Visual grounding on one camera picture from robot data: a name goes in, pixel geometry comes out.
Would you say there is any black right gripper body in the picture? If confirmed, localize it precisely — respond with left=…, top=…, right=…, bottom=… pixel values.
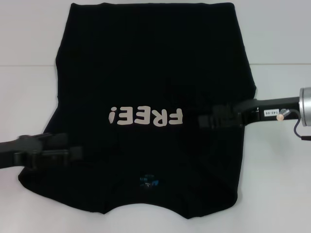
left=238, top=97, right=302, bottom=127

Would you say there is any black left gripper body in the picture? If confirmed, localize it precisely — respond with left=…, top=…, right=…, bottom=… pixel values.
left=0, top=135, right=44, bottom=170

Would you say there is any black shirt with FREE print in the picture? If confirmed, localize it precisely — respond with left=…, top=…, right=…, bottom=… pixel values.
left=18, top=2, right=258, bottom=214

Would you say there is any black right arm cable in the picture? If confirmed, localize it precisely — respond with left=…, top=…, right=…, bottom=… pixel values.
left=276, top=109, right=311, bottom=142

